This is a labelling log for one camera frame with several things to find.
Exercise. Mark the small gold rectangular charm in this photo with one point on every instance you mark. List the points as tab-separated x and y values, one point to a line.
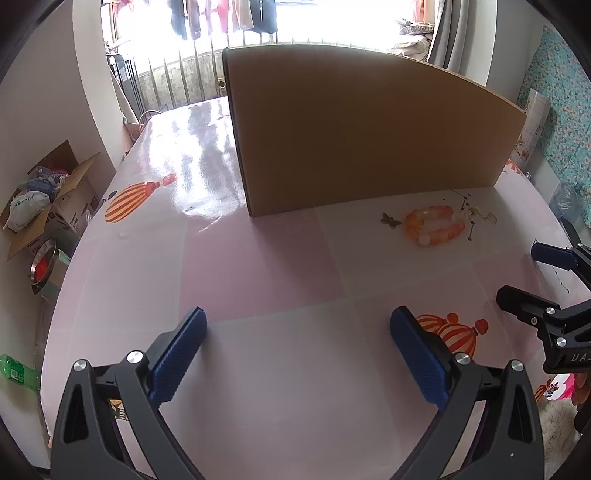
489	217

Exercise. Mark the balcony railing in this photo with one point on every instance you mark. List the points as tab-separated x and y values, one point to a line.
184	78

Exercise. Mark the pink balloon print tablecloth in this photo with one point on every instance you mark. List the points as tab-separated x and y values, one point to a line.
277	277

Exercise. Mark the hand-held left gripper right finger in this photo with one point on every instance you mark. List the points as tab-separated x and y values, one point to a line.
418	355

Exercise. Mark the grey curtain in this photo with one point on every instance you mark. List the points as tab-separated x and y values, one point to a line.
457	41

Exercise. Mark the bronze butterfly charm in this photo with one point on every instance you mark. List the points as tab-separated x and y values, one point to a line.
391	221

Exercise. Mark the green plastic bottle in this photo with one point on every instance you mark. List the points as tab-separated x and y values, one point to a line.
16	371

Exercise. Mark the open cardboard box of clutter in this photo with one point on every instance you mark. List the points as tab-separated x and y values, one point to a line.
69	217

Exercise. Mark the large brown cardboard box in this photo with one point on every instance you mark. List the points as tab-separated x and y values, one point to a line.
369	138

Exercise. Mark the gold abacus charm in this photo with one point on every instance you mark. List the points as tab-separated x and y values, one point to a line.
470	213

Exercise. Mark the rolled printed poster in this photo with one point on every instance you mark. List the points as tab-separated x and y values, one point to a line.
535	120

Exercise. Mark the pile of bedding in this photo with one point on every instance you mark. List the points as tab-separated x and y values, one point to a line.
415	44

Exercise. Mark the metal bowl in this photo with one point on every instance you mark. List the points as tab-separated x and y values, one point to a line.
44	263

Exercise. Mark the white plastic bag in box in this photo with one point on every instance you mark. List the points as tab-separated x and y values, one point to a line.
27	210

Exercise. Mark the teal floral cloth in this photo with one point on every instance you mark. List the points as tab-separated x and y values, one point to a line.
568	92

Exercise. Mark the black rack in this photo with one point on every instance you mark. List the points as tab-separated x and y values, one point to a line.
124	78

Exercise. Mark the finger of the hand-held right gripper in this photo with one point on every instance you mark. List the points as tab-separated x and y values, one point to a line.
519	300
551	256

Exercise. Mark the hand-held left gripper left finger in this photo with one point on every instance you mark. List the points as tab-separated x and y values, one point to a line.
178	355

